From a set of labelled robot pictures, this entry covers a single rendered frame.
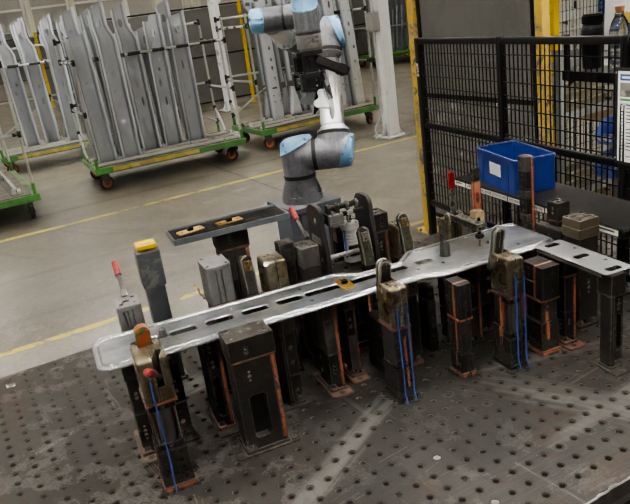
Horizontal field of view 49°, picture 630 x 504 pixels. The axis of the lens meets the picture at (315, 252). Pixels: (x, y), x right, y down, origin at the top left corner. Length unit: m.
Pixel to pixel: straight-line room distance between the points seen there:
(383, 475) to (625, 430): 0.60
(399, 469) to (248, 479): 0.37
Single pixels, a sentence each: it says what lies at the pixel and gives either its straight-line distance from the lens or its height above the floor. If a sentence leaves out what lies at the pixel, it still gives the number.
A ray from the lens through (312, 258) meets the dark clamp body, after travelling 2.11.
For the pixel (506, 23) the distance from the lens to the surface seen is 4.42.
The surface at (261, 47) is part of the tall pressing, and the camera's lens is 9.79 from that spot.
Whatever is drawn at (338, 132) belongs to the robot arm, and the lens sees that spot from 2.44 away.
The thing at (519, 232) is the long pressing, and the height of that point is 1.00.
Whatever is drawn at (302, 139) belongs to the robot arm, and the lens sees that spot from 2.44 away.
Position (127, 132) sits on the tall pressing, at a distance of 8.77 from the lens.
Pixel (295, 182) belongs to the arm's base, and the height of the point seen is 1.18.
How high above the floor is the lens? 1.77
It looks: 20 degrees down
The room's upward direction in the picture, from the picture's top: 8 degrees counter-clockwise
